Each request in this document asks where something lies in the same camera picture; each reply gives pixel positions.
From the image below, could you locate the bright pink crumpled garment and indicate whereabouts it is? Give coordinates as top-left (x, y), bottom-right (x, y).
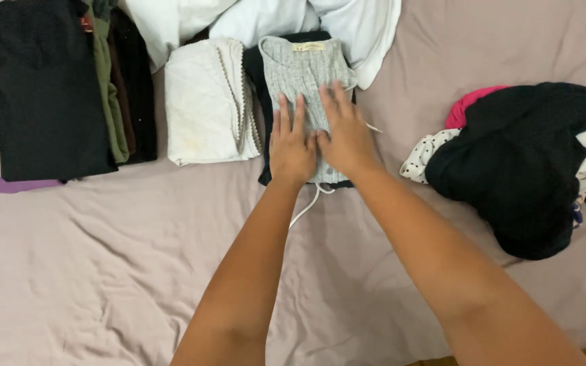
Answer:
top-left (445, 85), bottom-right (511, 130)

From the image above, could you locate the dark brown folded garment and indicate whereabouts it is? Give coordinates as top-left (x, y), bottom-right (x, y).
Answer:
top-left (107, 20), bottom-right (137, 156)

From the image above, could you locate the black crumpled garment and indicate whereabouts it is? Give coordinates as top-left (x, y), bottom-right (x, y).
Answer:
top-left (424, 82), bottom-right (586, 261)

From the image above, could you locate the purple folded garment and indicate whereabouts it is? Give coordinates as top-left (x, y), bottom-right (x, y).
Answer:
top-left (0, 177), bottom-right (66, 194)

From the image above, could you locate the black folded garment with drawstring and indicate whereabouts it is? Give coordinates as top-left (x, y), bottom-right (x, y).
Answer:
top-left (242, 30), bottom-right (357, 230)

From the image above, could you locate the person's right hand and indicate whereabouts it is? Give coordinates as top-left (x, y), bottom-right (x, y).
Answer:
top-left (316, 81), bottom-right (384, 179)

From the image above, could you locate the narrow black folded garment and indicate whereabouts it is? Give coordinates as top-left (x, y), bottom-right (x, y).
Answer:
top-left (110, 6), bottom-right (158, 165)

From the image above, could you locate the person's left hand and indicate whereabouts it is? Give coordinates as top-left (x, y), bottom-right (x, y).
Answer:
top-left (270, 94), bottom-right (319, 187)

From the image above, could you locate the large black folded garment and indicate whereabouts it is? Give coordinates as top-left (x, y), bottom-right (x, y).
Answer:
top-left (0, 0), bottom-right (119, 183)

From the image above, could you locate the grey ribbed top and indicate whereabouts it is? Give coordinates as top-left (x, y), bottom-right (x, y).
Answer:
top-left (258, 36), bottom-right (358, 185)

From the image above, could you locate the white folded lace-trimmed garment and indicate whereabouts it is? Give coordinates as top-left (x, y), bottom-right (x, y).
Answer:
top-left (164, 38), bottom-right (262, 167)

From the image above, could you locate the olive green folded garment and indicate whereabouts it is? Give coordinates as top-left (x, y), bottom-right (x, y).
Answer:
top-left (82, 0), bottom-right (130, 164)

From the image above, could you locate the mauve bed sheet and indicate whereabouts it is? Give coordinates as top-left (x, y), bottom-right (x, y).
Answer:
top-left (0, 0), bottom-right (586, 366)

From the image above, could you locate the white crumpled duvet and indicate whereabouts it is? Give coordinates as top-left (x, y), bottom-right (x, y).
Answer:
top-left (124, 0), bottom-right (403, 90)

